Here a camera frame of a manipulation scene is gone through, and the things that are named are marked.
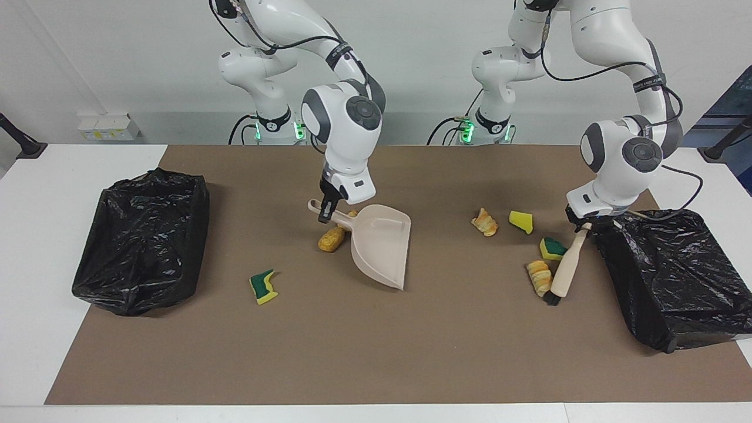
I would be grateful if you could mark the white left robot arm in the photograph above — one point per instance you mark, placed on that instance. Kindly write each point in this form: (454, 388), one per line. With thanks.
(617, 35)

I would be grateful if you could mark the dark blue panel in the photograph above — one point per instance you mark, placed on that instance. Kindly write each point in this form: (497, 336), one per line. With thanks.
(734, 106)

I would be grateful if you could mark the black stand leg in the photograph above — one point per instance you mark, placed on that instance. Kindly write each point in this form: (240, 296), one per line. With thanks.
(20, 141)
(725, 144)

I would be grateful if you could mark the white power strip box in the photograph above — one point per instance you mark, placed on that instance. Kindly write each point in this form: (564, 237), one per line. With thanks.
(108, 126)

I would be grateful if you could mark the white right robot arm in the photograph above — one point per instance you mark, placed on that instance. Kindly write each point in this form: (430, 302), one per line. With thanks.
(346, 129)

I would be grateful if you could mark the beige plastic dustpan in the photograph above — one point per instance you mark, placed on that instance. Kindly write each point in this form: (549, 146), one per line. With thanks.
(382, 247)

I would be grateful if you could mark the brown paper table mat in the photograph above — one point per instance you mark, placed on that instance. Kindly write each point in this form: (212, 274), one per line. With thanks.
(352, 352)

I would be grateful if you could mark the black bag lined bin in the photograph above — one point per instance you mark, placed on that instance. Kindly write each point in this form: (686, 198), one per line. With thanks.
(141, 241)
(675, 276)

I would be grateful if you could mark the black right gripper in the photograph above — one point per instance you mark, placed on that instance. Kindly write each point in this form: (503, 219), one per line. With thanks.
(330, 189)

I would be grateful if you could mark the wavy green yellow sponge piece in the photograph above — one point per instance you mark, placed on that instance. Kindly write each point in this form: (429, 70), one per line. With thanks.
(263, 286)

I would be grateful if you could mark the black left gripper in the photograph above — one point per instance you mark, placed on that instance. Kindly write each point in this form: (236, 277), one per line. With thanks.
(600, 218)

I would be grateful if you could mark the beige hand brush black bristles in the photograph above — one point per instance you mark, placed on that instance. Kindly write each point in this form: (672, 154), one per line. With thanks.
(567, 264)

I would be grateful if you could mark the plain yellow sponge piece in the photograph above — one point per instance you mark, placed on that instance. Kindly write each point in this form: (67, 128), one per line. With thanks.
(521, 221)

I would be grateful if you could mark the brown cracked toy bread roll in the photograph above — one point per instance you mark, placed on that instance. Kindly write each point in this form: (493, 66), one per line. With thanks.
(331, 239)

